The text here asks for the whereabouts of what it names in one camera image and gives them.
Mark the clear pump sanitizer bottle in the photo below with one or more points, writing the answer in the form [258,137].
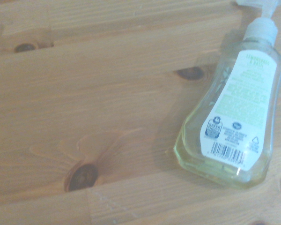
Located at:
[238,110]

